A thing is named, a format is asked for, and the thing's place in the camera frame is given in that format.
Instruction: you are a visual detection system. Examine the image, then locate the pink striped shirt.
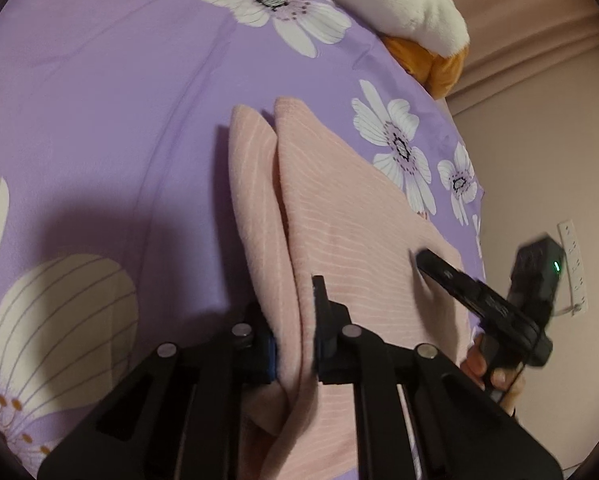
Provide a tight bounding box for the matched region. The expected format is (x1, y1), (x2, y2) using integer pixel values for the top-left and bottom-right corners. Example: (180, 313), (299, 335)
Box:
(229, 98), (471, 479)

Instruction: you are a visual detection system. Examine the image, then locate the white power strip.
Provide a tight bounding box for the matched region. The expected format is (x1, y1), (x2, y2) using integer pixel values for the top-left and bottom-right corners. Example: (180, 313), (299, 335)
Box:
(557, 220), (588, 316)

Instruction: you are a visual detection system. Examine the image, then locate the purple floral bed sheet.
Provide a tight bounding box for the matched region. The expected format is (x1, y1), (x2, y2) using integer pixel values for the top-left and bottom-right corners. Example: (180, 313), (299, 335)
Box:
(0, 0), (484, 474)

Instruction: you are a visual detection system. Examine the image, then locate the pink curtain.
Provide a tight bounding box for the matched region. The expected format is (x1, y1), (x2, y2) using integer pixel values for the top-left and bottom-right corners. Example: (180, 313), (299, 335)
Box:
(446, 0), (599, 115)

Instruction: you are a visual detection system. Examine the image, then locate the person's right hand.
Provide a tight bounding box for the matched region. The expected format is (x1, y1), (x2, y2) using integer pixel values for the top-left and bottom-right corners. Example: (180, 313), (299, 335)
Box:
(460, 333), (526, 416)

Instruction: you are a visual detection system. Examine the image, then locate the white power cable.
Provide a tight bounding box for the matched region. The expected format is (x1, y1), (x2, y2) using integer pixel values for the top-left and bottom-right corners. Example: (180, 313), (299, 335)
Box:
(549, 301), (586, 319)

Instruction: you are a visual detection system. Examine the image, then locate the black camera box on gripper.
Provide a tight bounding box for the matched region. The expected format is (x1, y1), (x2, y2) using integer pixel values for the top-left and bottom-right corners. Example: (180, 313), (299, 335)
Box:
(507, 235), (565, 330)

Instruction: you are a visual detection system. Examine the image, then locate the white plush duck toy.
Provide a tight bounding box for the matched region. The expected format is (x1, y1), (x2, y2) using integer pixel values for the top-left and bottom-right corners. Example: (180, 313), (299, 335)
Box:
(335, 0), (470, 100)

